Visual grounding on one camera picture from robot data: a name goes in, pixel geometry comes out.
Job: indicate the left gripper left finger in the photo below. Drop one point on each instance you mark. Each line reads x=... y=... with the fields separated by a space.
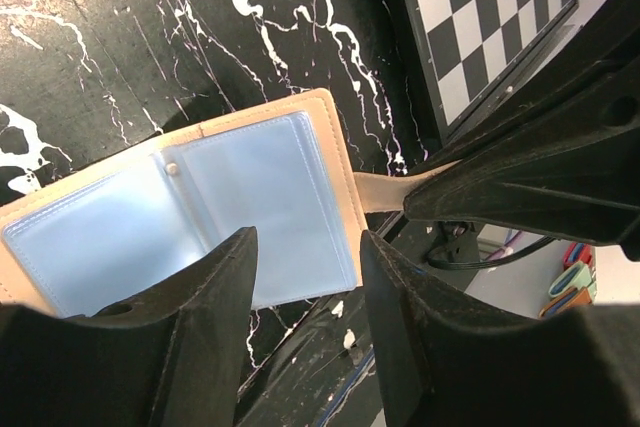
x=168 y=356

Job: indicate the checkered chess board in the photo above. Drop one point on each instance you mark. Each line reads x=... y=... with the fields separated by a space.
x=467 y=48

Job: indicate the beige leather card holder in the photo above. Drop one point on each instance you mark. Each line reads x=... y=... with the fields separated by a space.
x=134 y=219

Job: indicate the orange leather wallet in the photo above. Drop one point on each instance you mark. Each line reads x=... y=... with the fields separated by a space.
x=571 y=298

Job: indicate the mint green wallet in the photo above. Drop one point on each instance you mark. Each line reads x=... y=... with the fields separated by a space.
x=579 y=275

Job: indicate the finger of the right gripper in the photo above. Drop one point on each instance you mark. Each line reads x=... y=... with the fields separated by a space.
x=560 y=157

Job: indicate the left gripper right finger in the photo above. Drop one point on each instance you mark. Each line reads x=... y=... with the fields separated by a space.
x=444 y=358

